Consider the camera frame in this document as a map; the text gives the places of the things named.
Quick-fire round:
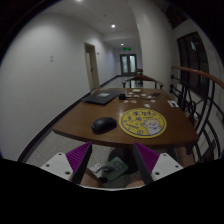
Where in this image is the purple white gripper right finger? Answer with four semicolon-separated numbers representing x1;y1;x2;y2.
133;143;182;185

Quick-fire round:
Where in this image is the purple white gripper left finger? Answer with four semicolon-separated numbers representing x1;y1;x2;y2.
41;142;92;184

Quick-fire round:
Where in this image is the round yellow mouse pad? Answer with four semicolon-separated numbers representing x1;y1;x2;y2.
119;108;167;139

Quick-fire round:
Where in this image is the black computer mouse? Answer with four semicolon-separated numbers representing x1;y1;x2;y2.
91;117;117;134

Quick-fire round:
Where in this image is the green device on floor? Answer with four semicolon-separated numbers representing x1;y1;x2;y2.
101;157;128;181

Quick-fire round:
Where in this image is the dark grey closed laptop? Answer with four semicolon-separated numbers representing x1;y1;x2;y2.
82;90;120;105

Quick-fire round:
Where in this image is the small black box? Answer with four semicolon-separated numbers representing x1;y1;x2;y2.
119;93;126;100

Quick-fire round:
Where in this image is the wooden chair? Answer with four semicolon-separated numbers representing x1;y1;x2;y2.
122;75;164;89

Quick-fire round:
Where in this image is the glass double door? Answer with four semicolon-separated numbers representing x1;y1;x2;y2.
120;54;137;75

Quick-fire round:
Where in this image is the wooden stair handrail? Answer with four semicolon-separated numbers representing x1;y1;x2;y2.
171;65;224;89

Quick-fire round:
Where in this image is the white side door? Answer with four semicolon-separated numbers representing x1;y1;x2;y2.
84;43;100;91

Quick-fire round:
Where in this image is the green exit sign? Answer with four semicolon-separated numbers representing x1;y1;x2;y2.
123;47;131;51

